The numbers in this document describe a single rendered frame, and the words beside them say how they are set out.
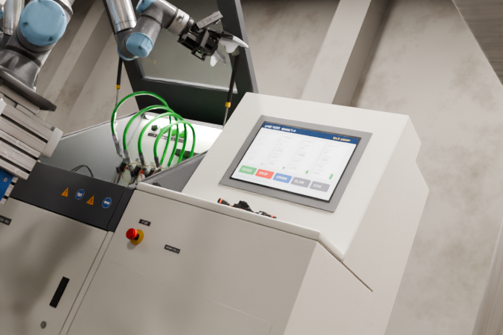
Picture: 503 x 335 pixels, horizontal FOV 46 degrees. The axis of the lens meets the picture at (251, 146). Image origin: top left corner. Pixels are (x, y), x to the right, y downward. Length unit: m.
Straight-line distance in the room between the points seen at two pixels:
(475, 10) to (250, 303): 1.30
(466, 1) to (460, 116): 4.02
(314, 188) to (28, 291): 1.03
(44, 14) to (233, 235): 0.82
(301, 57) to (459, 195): 2.03
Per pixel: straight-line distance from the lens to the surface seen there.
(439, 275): 4.08
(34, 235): 2.29
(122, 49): 1.97
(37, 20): 1.74
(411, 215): 2.42
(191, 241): 1.86
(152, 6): 1.87
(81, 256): 2.10
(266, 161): 2.19
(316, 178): 2.07
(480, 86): 4.61
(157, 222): 1.95
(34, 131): 1.87
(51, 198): 2.30
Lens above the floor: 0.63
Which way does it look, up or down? 17 degrees up
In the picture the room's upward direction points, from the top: 23 degrees clockwise
